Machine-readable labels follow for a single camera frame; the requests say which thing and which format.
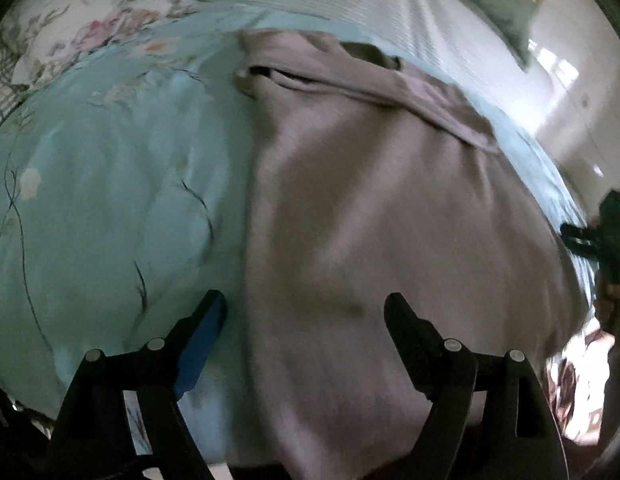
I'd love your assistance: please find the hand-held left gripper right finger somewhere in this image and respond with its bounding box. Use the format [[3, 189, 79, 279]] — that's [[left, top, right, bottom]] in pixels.
[[384, 293, 571, 480]]

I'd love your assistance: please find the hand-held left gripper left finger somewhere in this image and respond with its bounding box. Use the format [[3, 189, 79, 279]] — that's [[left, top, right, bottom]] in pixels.
[[46, 289, 228, 480]]

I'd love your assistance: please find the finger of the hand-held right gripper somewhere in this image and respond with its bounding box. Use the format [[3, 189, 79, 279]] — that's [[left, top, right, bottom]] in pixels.
[[561, 224, 602, 261]]

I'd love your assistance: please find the mauve garment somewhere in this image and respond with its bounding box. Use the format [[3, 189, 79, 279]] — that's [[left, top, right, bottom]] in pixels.
[[225, 29, 593, 478]]

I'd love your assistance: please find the person's right hand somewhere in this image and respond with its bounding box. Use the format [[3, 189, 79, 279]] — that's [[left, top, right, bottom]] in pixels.
[[594, 280, 620, 336]]

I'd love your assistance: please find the light blue floral quilt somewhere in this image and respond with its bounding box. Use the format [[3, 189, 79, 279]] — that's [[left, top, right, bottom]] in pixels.
[[0, 7, 603, 466]]

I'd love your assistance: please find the checked green cloth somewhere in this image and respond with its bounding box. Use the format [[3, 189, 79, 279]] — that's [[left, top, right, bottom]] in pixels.
[[0, 35, 28, 133]]

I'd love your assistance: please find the white floral pillow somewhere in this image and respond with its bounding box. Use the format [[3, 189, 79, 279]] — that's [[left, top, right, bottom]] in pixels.
[[0, 0, 201, 93]]

